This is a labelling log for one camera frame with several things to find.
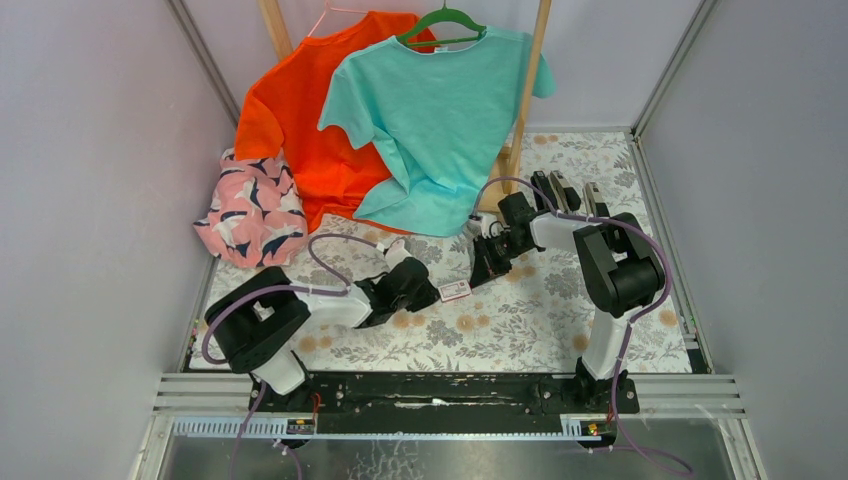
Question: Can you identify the beige and black stapler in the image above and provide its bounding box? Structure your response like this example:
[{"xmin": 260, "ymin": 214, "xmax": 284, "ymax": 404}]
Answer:
[{"xmin": 548, "ymin": 170, "xmax": 582, "ymax": 213}]

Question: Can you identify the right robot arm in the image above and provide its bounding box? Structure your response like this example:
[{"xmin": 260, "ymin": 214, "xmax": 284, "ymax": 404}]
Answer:
[{"xmin": 469, "ymin": 193, "xmax": 670, "ymax": 412}]

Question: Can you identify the teal t-shirt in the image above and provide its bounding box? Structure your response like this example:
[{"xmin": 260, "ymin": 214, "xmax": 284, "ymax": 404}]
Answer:
[{"xmin": 318, "ymin": 26, "xmax": 533, "ymax": 237}]

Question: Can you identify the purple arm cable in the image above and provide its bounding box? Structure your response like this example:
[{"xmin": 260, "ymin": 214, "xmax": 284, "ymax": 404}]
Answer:
[
  {"xmin": 201, "ymin": 233, "xmax": 392, "ymax": 480},
  {"xmin": 470, "ymin": 176, "xmax": 696, "ymax": 478}
]

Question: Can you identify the orange t-shirt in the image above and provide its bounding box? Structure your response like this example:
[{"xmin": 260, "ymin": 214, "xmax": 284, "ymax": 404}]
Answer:
[{"xmin": 235, "ymin": 11, "xmax": 419, "ymax": 231}]

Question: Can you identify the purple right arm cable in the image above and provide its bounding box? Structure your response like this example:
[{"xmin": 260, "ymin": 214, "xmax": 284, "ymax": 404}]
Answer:
[{"xmin": 470, "ymin": 176, "xmax": 696, "ymax": 478}]

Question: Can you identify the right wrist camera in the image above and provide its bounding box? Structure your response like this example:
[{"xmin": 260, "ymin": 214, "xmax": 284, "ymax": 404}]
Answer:
[{"xmin": 469, "ymin": 212, "xmax": 505, "ymax": 238}]

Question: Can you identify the wooden rack base tray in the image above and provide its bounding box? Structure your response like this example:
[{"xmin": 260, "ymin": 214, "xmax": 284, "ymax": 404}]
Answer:
[{"xmin": 475, "ymin": 145, "xmax": 521, "ymax": 214}]

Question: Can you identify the red staple box sleeve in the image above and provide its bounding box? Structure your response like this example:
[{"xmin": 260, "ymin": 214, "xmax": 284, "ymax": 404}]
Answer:
[{"xmin": 438, "ymin": 280, "xmax": 472, "ymax": 303}]

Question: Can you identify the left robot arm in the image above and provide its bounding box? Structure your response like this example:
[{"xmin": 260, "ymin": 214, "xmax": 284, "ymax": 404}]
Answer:
[{"xmin": 202, "ymin": 257, "xmax": 440, "ymax": 411}]

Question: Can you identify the pink bird-pattern cloth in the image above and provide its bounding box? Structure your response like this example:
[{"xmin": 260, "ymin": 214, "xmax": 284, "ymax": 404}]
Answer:
[{"xmin": 193, "ymin": 148, "xmax": 308, "ymax": 268}]

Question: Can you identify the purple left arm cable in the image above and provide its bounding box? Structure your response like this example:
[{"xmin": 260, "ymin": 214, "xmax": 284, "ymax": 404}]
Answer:
[{"xmin": 201, "ymin": 233, "xmax": 392, "ymax": 480}]

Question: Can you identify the wooden rack post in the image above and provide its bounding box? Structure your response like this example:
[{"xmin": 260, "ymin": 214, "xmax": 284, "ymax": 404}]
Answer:
[
  {"xmin": 257, "ymin": 0, "xmax": 294, "ymax": 61},
  {"xmin": 499, "ymin": 0, "xmax": 553, "ymax": 177}
]

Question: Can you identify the wooden rack right post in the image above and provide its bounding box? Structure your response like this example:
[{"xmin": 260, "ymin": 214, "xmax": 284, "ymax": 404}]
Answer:
[{"xmin": 499, "ymin": 0, "xmax": 553, "ymax": 177}]

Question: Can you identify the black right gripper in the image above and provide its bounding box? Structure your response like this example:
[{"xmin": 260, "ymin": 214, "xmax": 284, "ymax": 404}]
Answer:
[{"xmin": 469, "ymin": 232, "xmax": 530, "ymax": 289}]

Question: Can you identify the wooden rack left post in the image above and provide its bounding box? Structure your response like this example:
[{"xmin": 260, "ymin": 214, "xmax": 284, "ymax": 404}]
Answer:
[{"xmin": 257, "ymin": 0, "xmax": 294, "ymax": 61}]

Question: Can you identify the pink clothes hanger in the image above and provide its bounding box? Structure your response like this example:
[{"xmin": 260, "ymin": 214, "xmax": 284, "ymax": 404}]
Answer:
[{"xmin": 307, "ymin": 1, "xmax": 368, "ymax": 38}]

